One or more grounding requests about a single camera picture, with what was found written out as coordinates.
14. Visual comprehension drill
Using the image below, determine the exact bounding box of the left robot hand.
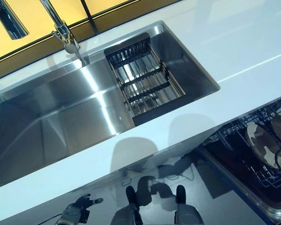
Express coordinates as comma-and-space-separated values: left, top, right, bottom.
60, 193, 104, 222

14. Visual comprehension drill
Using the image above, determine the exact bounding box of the cream round plate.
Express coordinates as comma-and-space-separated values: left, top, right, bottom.
271, 114, 281, 142
245, 122, 281, 170

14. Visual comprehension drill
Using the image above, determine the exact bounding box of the black built-in dishwasher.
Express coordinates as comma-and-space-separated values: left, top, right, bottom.
196, 93, 281, 225

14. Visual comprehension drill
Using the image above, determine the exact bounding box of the black left robot foot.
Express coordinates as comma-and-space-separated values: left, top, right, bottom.
126, 185, 139, 210

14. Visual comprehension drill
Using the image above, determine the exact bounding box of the black robot foot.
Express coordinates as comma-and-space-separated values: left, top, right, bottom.
126, 185, 139, 210
176, 185, 187, 205

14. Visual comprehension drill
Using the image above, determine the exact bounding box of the stainless steel sink basin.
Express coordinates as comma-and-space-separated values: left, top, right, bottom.
0, 20, 221, 191

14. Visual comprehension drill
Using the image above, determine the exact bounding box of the black right robot foot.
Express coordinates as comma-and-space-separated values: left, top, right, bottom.
176, 185, 187, 205

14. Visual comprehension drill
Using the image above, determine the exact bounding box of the grey right robot leg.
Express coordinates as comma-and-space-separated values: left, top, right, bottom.
173, 202, 205, 225

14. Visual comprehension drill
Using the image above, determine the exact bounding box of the black sink dish rack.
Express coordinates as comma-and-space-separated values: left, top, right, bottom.
103, 32, 186, 127

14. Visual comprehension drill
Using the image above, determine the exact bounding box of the chrome pull-down kitchen faucet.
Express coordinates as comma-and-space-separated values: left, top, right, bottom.
0, 0, 91, 68

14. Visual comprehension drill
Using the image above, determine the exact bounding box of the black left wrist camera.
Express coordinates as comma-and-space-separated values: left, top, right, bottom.
80, 209, 90, 224

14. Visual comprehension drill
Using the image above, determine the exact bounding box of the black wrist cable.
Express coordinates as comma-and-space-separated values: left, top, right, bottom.
274, 148, 281, 170

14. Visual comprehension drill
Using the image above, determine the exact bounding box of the dark wire dishwasher basket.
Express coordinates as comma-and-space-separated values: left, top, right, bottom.
214, 96, 281, 188

